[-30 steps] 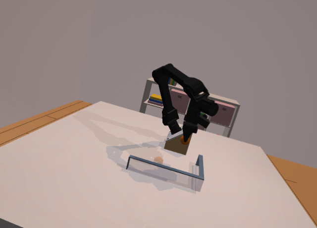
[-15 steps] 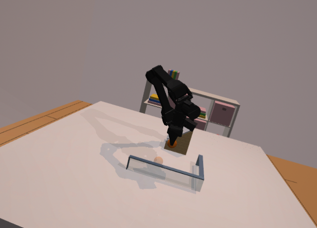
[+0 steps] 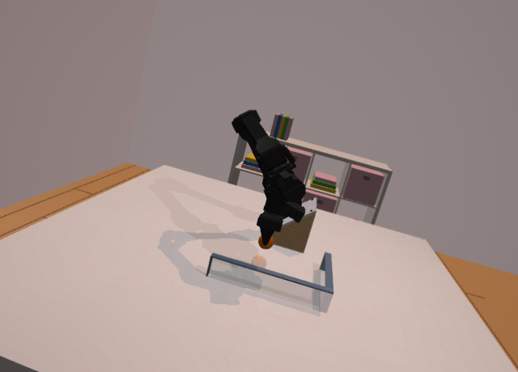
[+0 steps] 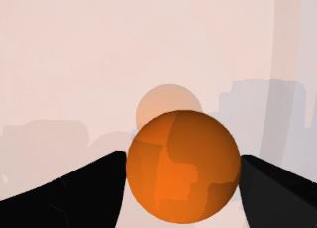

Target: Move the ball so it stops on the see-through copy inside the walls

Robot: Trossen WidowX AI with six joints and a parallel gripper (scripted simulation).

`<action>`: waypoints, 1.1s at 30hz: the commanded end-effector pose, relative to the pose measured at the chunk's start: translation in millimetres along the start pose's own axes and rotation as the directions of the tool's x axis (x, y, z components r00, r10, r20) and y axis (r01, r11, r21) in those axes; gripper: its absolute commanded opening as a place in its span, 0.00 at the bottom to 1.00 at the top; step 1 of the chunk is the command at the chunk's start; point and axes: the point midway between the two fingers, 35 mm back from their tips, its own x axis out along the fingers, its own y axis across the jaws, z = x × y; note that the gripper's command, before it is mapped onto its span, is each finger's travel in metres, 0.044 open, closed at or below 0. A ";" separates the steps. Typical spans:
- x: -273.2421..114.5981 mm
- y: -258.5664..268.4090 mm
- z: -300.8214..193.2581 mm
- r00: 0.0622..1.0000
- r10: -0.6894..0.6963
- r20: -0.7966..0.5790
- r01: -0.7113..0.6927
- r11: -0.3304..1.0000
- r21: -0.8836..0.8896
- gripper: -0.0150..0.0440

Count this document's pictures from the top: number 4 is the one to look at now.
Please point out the clear l-shaped low wall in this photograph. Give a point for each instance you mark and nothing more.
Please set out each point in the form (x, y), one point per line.
(300, 154)

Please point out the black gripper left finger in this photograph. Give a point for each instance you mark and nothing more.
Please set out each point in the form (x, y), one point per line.
(90, 197)

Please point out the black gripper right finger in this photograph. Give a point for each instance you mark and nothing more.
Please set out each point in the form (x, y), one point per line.
(276, 198)

